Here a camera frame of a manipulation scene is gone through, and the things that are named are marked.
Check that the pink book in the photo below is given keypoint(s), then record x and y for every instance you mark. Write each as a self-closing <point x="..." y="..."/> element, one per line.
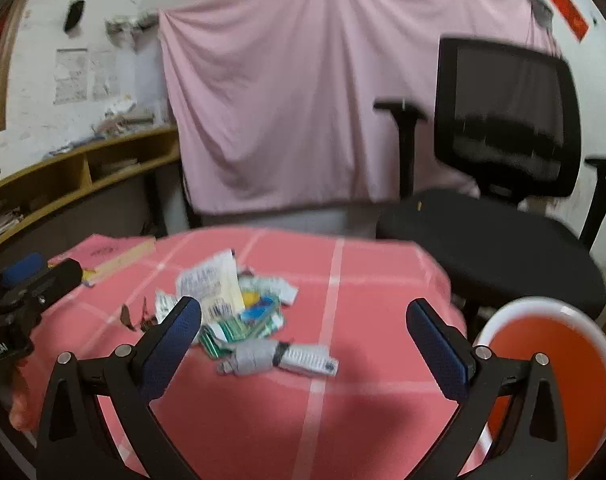
<point x="103" y="252"/>

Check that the grey taped white tube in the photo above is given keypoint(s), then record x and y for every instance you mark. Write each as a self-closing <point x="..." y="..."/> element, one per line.
<point x="253" y="357"/>

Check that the faded wall paper sheet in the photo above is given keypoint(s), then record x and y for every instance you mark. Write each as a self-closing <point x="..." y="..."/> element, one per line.
<point x="71" y="76"/>

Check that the green striped packet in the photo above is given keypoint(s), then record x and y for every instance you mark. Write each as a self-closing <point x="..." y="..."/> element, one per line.
<point x="233" y="332"/>

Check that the black object on wall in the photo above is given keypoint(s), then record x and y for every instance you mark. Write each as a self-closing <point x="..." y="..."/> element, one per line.
<point x="74" y="15"/>

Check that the wooden shelf desk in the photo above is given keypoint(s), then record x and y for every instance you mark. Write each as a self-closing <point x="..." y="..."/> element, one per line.
<point x="58" y="195"/>

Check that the cluttered small wall shelf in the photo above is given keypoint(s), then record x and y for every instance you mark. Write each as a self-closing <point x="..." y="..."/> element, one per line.
<point x="130" y="26"/>

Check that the red wall paper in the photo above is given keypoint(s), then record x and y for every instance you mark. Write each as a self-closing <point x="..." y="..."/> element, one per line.
<point x="567" y="12"/>

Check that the orange basin with white rim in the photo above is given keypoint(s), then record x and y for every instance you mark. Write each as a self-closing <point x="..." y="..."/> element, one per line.
<point x="573" y="360"/>

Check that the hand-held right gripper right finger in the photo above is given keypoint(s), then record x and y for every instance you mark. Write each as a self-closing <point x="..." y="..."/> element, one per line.
<point x="439" y="355"/>

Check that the plain white sachet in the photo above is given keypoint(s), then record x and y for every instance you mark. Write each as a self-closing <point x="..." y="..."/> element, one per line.
<point x="283" y="290"/>

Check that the white printed paper receipt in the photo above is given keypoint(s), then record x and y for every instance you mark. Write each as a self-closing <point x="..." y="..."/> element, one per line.
<point x="208" y="275"/>

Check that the pink hanging sheet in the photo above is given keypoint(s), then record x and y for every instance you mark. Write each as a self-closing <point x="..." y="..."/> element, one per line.
<point x="283" y="85"/>

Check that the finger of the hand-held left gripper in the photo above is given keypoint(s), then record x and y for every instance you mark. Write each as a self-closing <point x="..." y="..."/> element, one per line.
<point x="58" y="276"/>
<point x="23" y="266"/>

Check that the person's left hand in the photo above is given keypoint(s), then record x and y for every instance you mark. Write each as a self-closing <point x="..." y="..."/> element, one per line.
<point x="20" y="407"/>

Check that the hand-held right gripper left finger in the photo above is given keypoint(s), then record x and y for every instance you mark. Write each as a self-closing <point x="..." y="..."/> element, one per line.
<point x="175" y="345"/>

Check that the black mesh office chair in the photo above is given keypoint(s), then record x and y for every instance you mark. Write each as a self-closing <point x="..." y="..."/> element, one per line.
<point x="483" y="240"/>

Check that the pink checked blanket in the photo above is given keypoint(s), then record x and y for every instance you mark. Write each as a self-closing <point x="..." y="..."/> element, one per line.
<point x="358" y="310"/>

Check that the white printed sachet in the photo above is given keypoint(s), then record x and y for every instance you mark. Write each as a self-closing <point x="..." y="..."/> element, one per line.
<point x="165" y="305"/>

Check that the blue and yellow packet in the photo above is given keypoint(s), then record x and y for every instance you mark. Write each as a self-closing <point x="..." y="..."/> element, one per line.
<point x="258" y="305"/>

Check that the pile of papers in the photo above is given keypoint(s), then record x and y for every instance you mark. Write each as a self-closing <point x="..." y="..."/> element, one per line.
<point x="118" y="122"/>

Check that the wooden framed picture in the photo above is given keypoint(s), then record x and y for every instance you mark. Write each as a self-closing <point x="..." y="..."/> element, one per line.
<point x="0" y="85"/>

